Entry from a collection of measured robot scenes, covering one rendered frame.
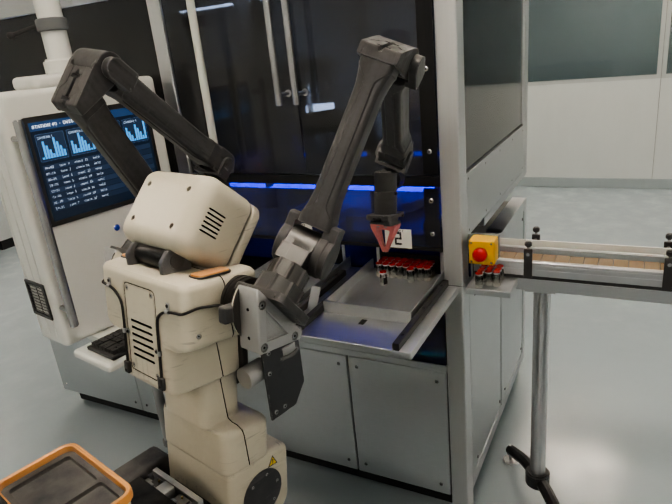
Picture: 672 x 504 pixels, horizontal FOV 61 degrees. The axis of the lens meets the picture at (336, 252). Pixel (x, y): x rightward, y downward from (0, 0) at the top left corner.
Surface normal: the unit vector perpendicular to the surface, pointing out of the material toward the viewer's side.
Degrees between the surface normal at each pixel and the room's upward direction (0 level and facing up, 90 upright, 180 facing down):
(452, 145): 90
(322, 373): 90
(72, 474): 0
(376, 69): 73
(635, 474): 0
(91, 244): 90
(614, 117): 90
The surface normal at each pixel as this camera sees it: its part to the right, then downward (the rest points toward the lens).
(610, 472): -0.10, -0.94
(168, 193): -0.54, -0.40
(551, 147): -0.46, 0.34
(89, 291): 0.79, 0.14
